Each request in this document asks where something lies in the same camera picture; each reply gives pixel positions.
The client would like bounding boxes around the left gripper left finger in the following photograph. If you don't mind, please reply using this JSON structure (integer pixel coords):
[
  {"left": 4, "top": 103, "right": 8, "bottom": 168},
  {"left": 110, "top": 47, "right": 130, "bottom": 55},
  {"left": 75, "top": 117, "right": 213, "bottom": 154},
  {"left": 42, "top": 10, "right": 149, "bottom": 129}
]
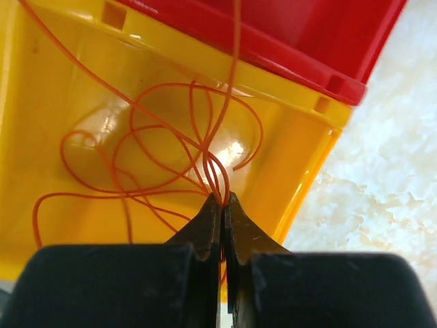
[{"left": 1, "top": 195, "right": 222, "bottom": 327}]

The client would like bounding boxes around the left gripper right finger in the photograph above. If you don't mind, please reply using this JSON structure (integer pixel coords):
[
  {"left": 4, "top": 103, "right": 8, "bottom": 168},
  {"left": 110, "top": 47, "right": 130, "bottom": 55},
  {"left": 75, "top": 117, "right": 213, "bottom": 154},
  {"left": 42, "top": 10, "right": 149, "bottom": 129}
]
[{"left": 223, "top": 193, "right": 436, "bottom": 327}]

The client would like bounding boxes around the orange wire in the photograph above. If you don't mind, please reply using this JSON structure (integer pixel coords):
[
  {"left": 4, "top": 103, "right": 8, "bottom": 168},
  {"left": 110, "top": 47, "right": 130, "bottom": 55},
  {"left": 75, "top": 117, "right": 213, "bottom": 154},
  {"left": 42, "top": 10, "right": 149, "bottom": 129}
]
[{"left": 16, "top": 0, "right": 266, "bottom": 284}]

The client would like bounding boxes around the yellow plastic bin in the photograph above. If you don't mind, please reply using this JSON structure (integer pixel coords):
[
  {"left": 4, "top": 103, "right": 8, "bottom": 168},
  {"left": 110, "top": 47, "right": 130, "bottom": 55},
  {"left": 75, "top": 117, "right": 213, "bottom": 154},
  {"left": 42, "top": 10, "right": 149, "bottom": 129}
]
[{"left": 1, "top": 1, "right": 352, "bottom": 282}]

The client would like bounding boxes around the red plastic bin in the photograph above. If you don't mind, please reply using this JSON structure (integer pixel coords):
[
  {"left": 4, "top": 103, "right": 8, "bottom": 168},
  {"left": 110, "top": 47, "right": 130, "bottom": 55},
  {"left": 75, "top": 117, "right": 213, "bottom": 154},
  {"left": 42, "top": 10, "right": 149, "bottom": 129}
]
[{"left": 127, "top": 0, "right": 405, "bottom": 106}]

